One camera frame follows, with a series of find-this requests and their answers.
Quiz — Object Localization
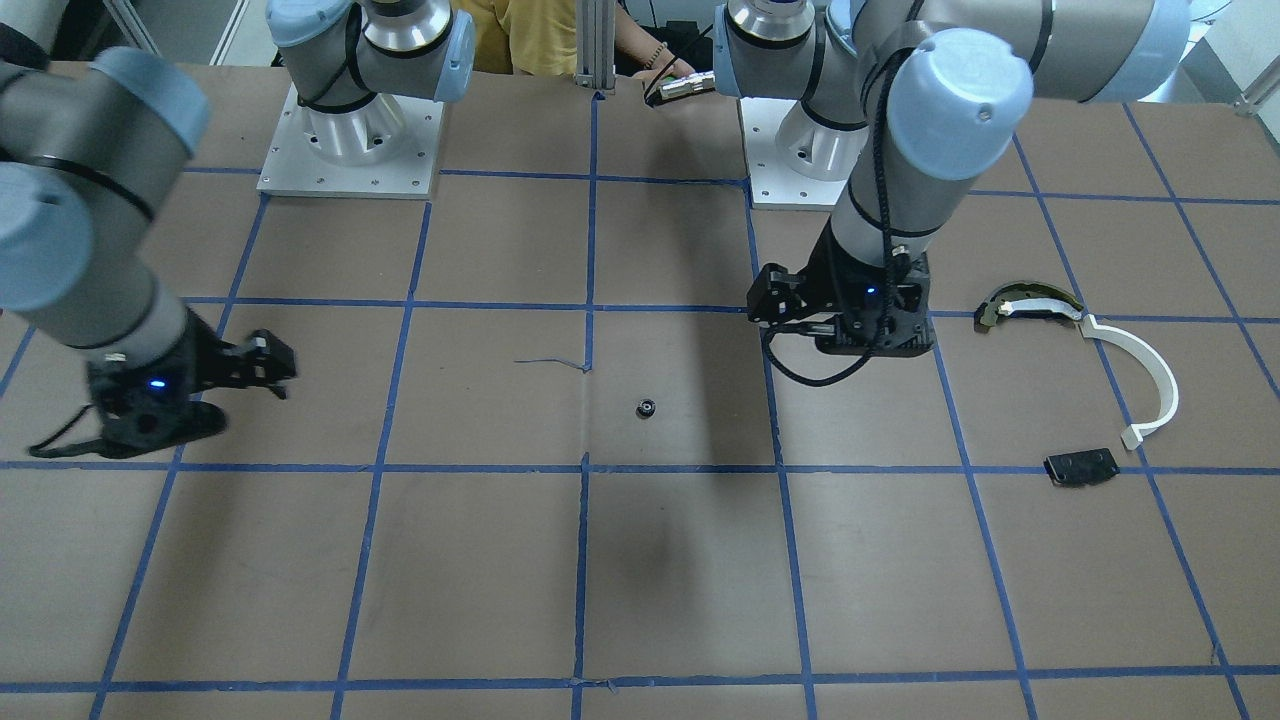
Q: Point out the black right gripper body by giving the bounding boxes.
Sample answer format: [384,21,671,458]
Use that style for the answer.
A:
[87,318,229,448]

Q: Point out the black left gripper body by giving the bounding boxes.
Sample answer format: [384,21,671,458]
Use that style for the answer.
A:
[812,224,934,357]

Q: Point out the small black bearing gear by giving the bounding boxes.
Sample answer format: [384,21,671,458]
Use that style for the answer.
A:
[635,398,657,419]

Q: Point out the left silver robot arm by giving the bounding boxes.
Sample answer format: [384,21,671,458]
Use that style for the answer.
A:
[714,1,1190,357]

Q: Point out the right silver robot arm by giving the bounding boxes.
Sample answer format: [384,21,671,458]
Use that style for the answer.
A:
[1,1,477,459]

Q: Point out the curved brake shoe part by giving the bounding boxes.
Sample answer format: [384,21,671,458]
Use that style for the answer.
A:
[973,281,1085,333]

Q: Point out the black rectangular plastic part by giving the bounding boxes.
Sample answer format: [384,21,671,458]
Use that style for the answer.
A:
[1043,448,1119,488]

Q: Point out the person in yellow shirt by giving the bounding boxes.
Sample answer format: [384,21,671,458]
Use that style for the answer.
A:
[451,1,695,81]

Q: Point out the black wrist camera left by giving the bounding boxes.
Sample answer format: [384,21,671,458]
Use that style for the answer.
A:
[746,263,836,327]

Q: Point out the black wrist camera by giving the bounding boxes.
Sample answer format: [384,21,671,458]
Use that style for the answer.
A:
[746,263,836,327]
[198,329,298,400]

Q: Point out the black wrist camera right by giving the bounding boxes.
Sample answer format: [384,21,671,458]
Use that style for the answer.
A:
[198,329,298,400]

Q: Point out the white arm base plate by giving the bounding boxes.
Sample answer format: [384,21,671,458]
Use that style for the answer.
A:
[740,97,868,211]

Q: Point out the white curved plastic bracket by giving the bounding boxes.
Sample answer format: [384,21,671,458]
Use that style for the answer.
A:
[1080,314,1181,451]

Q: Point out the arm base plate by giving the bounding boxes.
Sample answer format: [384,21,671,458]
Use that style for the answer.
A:
[257,88,448,200]

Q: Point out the aluminium frame post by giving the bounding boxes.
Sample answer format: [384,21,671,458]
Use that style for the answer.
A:
[573,0,618,94]

